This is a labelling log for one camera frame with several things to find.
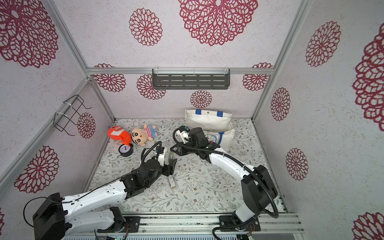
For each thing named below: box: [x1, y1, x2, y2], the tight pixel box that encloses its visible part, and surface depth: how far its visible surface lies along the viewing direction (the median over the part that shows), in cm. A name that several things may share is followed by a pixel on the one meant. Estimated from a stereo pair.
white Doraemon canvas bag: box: [185, 109, 235, 149], surface depth 99 cm
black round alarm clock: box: [118, 143, 134, 157], surface depth 102 cm
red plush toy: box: [107, 126, 132, 147], surface depth 103 cm
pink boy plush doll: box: [131, 124, 157, 147], surface depth 102 cm
